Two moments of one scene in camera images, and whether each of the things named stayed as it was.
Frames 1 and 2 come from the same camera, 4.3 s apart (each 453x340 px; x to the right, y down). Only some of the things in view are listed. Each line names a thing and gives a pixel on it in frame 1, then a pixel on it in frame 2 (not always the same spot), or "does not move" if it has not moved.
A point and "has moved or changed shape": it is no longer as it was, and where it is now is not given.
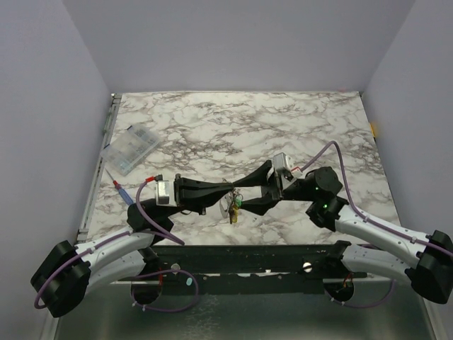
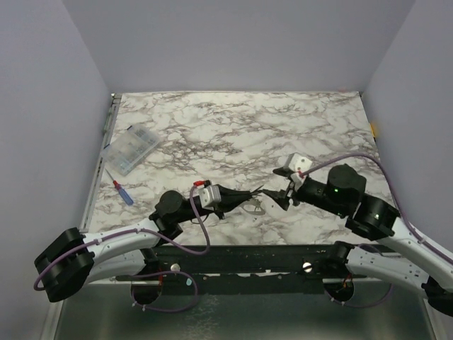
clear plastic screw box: x=128 y=149 does not move
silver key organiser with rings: x=227 y=204 has moved or changed shape
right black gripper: x=272 y=185 to x=289 y=195
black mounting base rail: x=248 y=270 does not move
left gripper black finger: x=211 y=193 to x=256 y=191
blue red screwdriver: x=128 y=199 does not move
